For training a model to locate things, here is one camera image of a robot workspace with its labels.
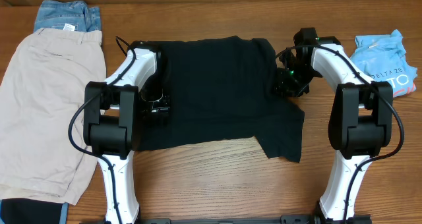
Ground black t-shirt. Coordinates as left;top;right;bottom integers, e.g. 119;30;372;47
138;36;305;162

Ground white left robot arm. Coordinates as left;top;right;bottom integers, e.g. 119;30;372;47
83;41;170;223

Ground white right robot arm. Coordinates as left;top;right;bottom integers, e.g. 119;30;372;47
275;34;392;223

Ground light blue printed t-shirt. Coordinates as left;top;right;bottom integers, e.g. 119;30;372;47
351;30;417;97

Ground beige shorts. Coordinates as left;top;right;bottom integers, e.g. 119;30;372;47
1;28;106;205

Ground blue denim jeans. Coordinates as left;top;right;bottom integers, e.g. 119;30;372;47
34;0;102;32

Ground black garment with blue trim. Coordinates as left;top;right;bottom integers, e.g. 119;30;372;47
1;199;69;224

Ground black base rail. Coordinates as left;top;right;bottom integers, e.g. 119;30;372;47
78;212;373;224

